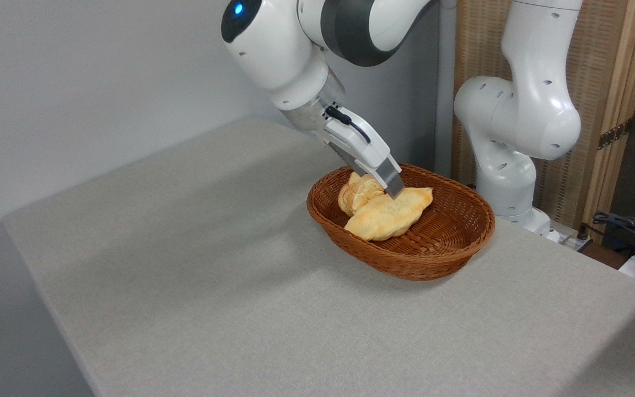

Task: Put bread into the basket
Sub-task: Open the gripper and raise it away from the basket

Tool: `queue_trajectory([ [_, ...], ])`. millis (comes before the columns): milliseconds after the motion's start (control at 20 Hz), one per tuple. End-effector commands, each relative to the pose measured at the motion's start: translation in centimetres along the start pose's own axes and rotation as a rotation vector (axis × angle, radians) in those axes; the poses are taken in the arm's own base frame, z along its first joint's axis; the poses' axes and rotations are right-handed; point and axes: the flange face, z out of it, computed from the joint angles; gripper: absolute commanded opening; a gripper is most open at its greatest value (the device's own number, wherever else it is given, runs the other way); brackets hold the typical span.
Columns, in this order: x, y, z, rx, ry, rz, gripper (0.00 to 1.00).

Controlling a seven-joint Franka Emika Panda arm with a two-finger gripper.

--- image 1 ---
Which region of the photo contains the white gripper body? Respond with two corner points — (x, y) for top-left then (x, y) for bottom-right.
(317, 105), (394, 175)

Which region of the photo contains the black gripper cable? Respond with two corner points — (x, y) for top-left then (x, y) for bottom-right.
(325, 105), (372, 145)

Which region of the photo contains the metal screen hinge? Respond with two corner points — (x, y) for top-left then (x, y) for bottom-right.
(597, 117), (634, 151)

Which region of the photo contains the brown oval wicker basket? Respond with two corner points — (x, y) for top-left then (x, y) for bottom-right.
(306, 160), (497, 282)

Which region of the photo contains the black cable bundle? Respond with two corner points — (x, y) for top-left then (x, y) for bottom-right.
(581, 211), (635, 261)

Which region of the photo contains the grey tablecloth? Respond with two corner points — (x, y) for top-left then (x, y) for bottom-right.
(2, 116), (635, 397)

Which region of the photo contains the long braided bread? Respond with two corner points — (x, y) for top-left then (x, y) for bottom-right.
(343, 187), (434, 242)

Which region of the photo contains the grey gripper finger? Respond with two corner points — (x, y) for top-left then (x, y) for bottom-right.
(375, 155), (406, 200)
(331, 144), (383, 184)

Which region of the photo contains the round knotted bread roll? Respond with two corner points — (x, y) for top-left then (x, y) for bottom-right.
(337, 171), (386, 217)

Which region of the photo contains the wooden rattan folding screen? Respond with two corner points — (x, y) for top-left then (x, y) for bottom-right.
(451, 0), (635, 233)

